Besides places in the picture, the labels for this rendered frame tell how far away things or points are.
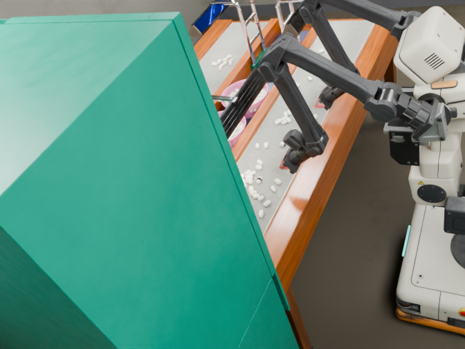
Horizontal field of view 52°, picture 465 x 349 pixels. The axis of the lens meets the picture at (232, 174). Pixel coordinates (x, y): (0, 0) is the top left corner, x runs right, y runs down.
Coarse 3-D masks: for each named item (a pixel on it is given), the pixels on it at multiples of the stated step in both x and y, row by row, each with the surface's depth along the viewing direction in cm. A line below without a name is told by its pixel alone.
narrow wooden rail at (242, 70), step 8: (272, 24) 302; (264, 32) 297; (272, 32) 301; (256, 40) 293; (264, 40) 294; (272, 40) 302; (256, 48) 286; (248, 56) 282; (256, 56) 288; (240, 64) 277; (248, 64) 281; (232, 72) 274; (240, 72) 274; (248, 72) 282; (224, 80) 270; (232, 80) 268; (224, 88) 264; (216, 104) 257
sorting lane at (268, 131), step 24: (336, 24) 285; (360, 24) 277; (312, 48) 273; (360, 48) 260; (312, 96) 241; (264, 120) 237; (240, 168) 217; (264, 168) 213; (264, 192) 202; (264, 216) 193
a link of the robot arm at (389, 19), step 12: (312, 0) 175; (324, 0) 174; (336, 0) 172; (348, 0) 171; (360, 0) 171; (348, 12) 174; (360, 12) 172; (372, 12) 170; (384, 12) 169; (396, 12) 170; (408, 12) 171; (384, 24) 171; (396, 24) 168; (396, 36) 170
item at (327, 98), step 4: (328, 88) 215; (324, 92) 212; (328, 92) 209; (332, 92) 208; (324, 96) 211; (328, 96) 209; (332, 96) 208; (336, 96) 208; (320, 100) 210; (324, 100) 211; (328, 100) 211; (332, 100) 211; (324, 104) 210; (328, 104) 211; (332, 104) 212; (328, 108) 211
